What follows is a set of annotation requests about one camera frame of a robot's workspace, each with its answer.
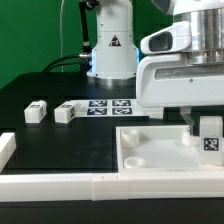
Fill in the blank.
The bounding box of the black cable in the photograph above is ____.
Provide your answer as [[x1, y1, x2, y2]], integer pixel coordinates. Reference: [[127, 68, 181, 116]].
[[42, 54, 92, 73]]

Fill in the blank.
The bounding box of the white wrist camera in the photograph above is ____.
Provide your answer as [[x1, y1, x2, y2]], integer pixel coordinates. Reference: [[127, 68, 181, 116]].
[[140, 21, 192, 55]]

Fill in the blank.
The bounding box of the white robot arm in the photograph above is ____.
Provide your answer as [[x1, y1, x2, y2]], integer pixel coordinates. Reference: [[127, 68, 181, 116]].
[[79, 0, 224, 119]]

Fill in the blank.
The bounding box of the white square tabletop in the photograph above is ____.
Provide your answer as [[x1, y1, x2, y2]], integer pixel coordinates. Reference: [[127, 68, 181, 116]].
[[116, 125, 224, 173]]

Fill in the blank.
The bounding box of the white U-shaped fence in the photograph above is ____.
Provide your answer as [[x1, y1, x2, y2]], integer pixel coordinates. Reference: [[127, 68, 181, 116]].
[[0, 132, 224, 202]]

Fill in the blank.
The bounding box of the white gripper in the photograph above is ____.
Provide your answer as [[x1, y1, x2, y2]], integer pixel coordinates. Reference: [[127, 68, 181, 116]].
[[136, 53, 224, 132]]

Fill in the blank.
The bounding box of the white marker sheet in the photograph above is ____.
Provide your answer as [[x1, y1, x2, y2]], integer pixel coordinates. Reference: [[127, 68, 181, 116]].
[[74, 99, 150, 117]]

